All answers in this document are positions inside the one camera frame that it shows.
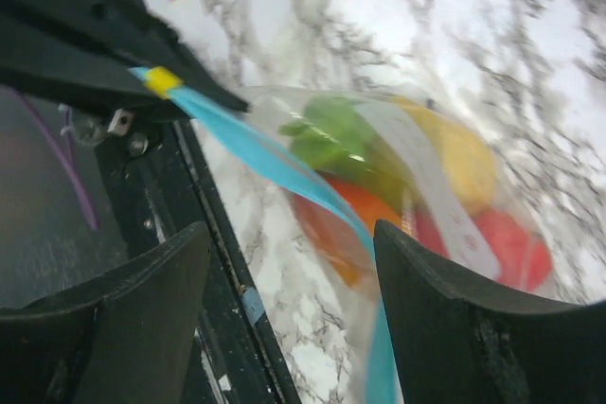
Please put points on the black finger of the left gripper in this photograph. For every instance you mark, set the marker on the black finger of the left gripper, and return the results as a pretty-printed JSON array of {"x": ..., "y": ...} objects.
[{"x": 82, "y": 52}]

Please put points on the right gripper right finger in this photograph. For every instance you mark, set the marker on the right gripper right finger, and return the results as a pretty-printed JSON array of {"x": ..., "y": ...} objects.
[{"x": 459, "y": 337}]

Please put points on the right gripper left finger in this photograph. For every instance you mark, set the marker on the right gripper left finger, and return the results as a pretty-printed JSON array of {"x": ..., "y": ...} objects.
[{"x": 122, "y": 337}]

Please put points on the red toy apple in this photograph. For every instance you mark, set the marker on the red toy apple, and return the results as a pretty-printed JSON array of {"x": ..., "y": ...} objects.
[{"x": 491, "y": 243}]

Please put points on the yellow toy lemon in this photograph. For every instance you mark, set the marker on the yellow toy lemon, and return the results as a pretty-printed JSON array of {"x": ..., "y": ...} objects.
[{"x": 466, "y": 159}]

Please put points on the clear zip top bag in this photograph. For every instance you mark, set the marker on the clear zip top bag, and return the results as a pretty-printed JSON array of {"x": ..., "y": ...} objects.
[{"x": 254, "y": 137}]

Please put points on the green toy pepper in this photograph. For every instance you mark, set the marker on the green toy pepper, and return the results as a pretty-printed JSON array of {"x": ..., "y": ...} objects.
[{"x": 329, "y": 136}]

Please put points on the orange yellow toy mango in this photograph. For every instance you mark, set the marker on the orange yellow toy mango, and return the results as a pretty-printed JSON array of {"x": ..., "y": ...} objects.
[{"x": 334, "y": 239}]

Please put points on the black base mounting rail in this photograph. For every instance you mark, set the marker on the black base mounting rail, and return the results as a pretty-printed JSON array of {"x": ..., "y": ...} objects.
[{"x": 206, "y": 333}]

